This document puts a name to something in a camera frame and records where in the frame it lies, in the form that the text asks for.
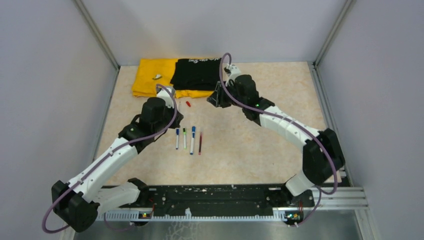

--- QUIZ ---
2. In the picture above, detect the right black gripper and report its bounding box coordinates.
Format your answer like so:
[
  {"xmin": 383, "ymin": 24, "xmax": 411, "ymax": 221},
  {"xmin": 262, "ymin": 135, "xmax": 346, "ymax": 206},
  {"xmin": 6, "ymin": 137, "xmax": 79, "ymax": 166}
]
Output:
[{"xmin": 207, "ymin": 80, "xmax": 246, "ymax": 109}]

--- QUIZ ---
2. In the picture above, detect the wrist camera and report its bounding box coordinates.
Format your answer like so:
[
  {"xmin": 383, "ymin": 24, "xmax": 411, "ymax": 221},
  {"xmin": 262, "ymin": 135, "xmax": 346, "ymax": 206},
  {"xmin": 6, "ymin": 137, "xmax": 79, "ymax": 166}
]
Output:
[
  {"xmin": 156, "ymin": 86, "xmax": 176, "ymax": 109},
  {"xmin": 223, "ymin": 64, "xmax": 242, "ymax": 80}
]

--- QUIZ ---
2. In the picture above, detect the large white blue marker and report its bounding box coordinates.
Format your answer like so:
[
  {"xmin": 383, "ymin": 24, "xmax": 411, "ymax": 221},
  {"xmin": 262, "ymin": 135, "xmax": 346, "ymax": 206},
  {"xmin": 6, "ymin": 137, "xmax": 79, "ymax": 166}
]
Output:
[{"xmin": 189, "ymin": 126, "xmax": 196, "ymax": 155}]

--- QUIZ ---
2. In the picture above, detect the red gel pen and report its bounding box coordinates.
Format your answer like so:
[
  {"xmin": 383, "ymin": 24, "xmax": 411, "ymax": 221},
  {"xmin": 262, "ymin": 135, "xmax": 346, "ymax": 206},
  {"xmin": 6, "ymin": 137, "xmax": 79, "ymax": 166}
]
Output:
[{"xmin": 198, "ymin": 131, "xmax": 203, "ymax": 156}]

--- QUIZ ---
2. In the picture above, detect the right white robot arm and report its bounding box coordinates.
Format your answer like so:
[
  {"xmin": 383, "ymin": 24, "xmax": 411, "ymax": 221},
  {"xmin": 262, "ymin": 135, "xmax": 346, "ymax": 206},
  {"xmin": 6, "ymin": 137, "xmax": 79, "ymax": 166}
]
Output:
[{"xmin": 207, "ymin": 74, "xmax": 345, "ymax": 206}]

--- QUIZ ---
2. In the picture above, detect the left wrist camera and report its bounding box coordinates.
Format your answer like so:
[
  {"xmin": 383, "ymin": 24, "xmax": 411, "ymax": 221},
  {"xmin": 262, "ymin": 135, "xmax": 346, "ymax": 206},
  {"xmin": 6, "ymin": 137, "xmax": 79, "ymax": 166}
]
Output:
[{"xmin": 156, "ymin": 86, "xmax": 176, "ymax": 109}]

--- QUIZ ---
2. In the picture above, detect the yellow folded shirt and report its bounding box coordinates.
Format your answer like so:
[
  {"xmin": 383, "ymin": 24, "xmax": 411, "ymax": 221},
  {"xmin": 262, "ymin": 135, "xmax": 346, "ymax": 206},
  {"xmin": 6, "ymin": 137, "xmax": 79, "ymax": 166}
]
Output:
[{"xmin": 131, "ymin": 58, "xmax": 214, "ymax": 98}]

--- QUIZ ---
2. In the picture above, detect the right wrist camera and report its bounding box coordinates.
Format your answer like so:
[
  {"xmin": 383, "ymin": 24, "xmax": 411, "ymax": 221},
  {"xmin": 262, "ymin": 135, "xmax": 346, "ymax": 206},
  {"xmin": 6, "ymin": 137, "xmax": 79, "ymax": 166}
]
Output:
[{"xmin": 223, "ymin": 64, "xmax": 242, "ymax": 80}]

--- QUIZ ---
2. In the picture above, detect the white blue-ended marker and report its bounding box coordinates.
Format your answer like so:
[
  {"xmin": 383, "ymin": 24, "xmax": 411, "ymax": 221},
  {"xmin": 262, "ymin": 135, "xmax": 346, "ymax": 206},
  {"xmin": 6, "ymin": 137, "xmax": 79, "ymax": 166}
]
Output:
[{"xmin": 175, "ymin": 128, "xmax": 180, "ymax": 150}]

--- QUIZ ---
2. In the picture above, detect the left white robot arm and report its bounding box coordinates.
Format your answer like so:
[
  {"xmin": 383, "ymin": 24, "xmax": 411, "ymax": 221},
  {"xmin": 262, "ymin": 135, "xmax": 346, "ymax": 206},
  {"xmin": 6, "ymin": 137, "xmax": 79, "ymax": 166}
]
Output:
[{"xmin": 42, "ymin": 96, "xmax": 183, "ymax": 233}]

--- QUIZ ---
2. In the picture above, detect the black folded shirt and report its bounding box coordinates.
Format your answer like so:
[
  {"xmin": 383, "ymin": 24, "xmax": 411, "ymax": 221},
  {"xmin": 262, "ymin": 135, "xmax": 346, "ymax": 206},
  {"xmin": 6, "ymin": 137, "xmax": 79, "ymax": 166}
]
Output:
[{"xmin": 170, "ymin": 58, "xmax": 221, "ymax": 91}]

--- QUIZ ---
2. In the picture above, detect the white green-tipped pen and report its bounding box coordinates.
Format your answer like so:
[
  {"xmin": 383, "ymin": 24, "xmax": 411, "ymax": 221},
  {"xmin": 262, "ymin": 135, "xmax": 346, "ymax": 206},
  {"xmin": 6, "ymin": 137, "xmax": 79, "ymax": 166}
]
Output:
[{"xmin": 182, "ymin": 127, "xmax": 187, "ymax": 149}]

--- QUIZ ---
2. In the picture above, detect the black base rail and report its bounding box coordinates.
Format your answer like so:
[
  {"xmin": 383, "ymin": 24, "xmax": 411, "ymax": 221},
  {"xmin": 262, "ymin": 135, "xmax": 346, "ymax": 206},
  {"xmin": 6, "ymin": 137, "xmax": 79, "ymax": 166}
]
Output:
[{"xmin": 119, "ymin": 183, "xmax": 316, "ymax": 221}]

